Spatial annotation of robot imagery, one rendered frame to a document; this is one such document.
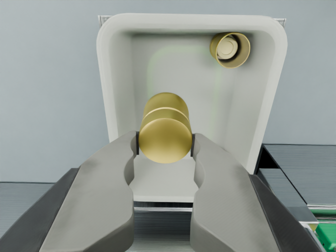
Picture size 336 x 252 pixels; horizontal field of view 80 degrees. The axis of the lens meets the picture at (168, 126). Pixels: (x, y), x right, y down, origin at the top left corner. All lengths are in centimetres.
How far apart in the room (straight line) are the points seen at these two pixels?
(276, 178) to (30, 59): 36
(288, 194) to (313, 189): 4
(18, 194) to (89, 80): 24
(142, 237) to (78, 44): 28
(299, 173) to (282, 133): 8
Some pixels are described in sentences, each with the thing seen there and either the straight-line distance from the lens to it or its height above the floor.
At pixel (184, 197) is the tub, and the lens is 29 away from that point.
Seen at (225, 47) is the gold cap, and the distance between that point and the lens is 26.
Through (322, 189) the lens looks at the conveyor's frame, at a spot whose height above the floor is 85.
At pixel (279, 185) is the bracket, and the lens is 29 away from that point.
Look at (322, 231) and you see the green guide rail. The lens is 29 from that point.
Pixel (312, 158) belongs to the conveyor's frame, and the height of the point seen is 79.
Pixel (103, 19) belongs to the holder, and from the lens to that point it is 22.
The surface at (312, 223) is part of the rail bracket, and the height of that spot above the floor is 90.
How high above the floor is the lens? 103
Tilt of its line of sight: 62 degrees down
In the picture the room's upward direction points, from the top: 179 degrees counter-clockwise
